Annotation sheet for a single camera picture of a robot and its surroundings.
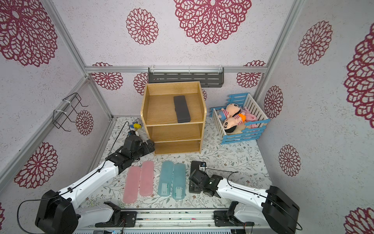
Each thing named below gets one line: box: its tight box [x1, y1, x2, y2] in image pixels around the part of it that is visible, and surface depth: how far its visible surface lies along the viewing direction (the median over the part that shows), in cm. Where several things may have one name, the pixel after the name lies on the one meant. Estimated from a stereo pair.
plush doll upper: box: [217, 103, 242, 122], surface depth 108 cm
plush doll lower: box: [223, 113, 247, 134], surface depth 101 cm
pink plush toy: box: [240, 106, 258, 129], surface depth 105 cm
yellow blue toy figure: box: [130, 120, 142, 132], surface depth 115 cm
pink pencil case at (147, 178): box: [139, 160, 154, 197], surface depth 89 cm
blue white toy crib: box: [209, 92, 271, 145], surface depth 105 cm
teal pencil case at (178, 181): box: [172, 162, 187, 200], surface depth 88 cm
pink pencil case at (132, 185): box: [122, 165, 141, 204], surface depth 85 cm
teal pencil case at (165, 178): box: [157, 160, 174, 197], surface depth 89 cm
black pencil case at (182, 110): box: [173, 95, 191, 124], surface depth 81 cm
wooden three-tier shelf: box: [140, 80, 207, 155], surface depth 87 cm
